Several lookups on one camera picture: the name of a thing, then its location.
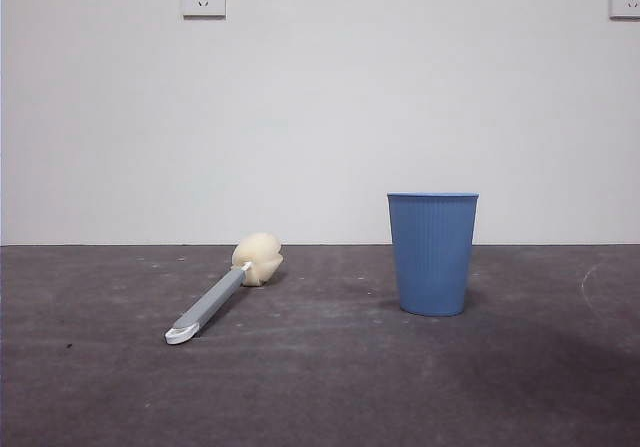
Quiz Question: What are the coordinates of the blue ribbed plastic cup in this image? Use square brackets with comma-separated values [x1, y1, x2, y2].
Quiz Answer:
[386, 191, 480, 317]

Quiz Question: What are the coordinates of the grey-handled sponge cup brush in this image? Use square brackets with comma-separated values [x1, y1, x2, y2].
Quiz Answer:
[163, 233, 284, 346]

